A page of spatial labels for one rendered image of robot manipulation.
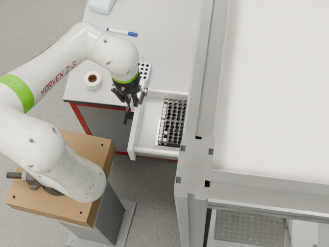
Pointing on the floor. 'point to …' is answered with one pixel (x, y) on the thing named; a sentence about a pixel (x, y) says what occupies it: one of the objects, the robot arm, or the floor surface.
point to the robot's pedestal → (103, 223)
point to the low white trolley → (155, 75)
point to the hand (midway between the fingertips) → (133, 105)
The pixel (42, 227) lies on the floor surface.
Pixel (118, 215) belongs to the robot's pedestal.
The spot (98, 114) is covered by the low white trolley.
